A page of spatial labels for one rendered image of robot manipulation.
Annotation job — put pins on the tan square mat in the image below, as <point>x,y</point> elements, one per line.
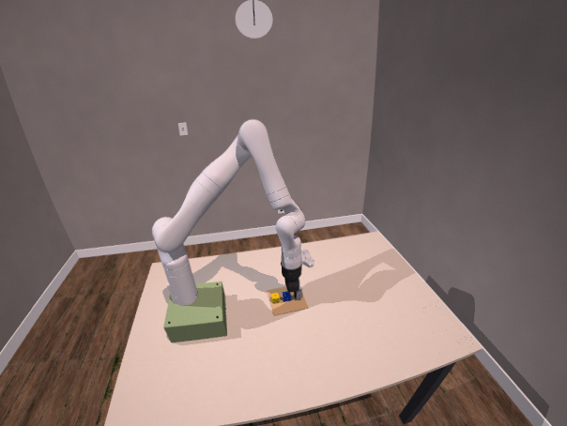
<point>286,306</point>

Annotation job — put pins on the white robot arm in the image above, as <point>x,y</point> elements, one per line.
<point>252,140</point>

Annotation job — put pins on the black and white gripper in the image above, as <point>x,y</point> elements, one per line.
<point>291,270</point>

